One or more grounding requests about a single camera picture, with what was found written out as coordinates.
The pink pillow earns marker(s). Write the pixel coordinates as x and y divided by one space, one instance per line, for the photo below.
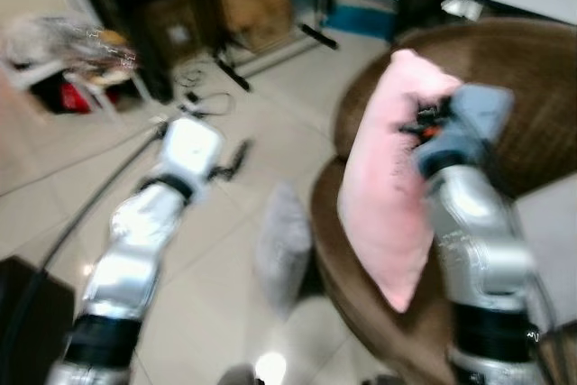
379 178

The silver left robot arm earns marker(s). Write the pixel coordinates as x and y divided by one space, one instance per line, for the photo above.
135 241

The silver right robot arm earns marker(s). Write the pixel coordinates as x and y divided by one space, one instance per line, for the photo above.
478 241

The cardboard box with white label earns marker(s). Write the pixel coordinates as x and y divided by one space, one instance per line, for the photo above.
178 29

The red box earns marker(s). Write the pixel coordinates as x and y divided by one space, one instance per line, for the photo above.
77 98

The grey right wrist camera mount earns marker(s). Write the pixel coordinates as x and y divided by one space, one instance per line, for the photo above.
473 119

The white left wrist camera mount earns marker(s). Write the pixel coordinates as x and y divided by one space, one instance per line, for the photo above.
191 149

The large plain cardboard box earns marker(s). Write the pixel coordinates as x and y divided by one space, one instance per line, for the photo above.
257 2

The white rack with clutter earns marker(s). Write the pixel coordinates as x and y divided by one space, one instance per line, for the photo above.
63 51

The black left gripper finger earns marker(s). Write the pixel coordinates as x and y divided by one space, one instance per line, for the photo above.
242 155

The black cabinet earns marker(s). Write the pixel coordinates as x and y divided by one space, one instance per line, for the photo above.
32 322

